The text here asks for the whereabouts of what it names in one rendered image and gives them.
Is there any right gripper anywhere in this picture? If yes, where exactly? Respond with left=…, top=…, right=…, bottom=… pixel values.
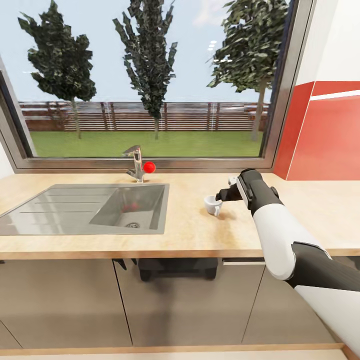
left=215, top=186, right=243, bottom=202

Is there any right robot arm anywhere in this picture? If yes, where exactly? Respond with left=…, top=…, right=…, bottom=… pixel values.
left=215, top=169, right=360, bottom=358

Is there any coffee cup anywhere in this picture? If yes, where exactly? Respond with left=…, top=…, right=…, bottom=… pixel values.
left=204, top=195, right=223, bottom=216

